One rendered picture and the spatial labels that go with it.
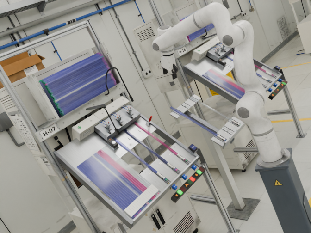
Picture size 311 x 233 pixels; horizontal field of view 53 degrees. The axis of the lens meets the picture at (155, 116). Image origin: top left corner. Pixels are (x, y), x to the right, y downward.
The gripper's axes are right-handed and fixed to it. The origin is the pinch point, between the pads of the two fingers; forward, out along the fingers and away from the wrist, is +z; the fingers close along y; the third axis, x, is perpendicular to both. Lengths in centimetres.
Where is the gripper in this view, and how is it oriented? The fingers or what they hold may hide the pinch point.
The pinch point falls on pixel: (170, 74)
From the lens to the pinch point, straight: 201.3
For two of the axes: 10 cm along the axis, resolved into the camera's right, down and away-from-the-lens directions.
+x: 7.9, -4.5, 4.2
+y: 6.0, 4.2, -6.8
